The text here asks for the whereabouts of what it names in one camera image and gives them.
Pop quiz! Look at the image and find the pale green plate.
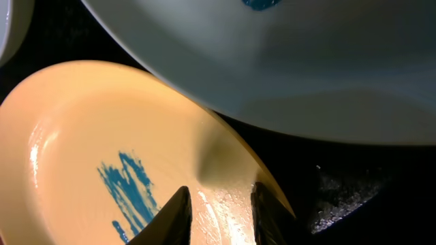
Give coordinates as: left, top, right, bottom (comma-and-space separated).
84, 0, 435, 145

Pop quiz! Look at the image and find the white plate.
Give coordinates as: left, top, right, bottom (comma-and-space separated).
0, 0, 35, 66

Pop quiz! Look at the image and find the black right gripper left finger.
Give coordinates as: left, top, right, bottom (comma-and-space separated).
127, 186, 192, 245

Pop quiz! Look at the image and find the round black tray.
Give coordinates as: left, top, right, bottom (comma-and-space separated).
1, 1, 435, 244

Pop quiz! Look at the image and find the yellow plate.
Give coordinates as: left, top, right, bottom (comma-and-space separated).
1, 61, 287, 244

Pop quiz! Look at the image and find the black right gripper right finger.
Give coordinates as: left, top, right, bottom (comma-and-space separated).
251, 182, 298, 245

